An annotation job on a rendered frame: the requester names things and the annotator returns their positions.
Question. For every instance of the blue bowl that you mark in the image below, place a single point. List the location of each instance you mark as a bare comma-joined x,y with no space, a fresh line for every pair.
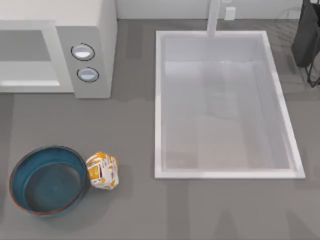
50,180

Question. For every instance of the white sink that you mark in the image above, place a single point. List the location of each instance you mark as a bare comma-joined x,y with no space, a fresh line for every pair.
225,112

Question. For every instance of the tall white tap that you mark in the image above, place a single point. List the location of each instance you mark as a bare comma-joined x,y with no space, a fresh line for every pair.
213,17

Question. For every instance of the small microwave knob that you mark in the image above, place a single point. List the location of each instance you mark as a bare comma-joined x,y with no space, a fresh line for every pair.
87,74

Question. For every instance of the white wall socket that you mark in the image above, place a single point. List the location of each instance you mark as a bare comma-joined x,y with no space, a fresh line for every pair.
229,13

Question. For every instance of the white and yellow packet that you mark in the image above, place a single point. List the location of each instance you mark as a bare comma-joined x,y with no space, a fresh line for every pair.
103,171

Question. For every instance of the large microwave knob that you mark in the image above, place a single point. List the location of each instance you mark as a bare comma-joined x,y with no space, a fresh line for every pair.
82,51

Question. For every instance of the pale microwave oven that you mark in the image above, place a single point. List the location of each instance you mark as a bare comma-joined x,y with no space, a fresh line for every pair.
100,37

